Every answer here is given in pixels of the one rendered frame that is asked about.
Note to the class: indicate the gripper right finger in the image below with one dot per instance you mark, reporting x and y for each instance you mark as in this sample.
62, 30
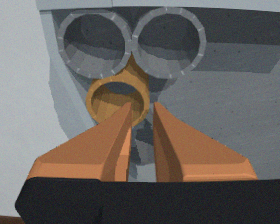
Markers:
191, 155

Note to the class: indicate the grey metal ring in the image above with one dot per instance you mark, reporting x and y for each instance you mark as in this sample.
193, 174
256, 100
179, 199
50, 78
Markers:
175, 61
88, 60
142, 150

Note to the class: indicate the bronze bushing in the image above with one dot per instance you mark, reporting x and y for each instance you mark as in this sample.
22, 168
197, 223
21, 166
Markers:
101, 103

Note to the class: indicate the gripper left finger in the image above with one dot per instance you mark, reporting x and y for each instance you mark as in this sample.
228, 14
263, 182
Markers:
94, 153

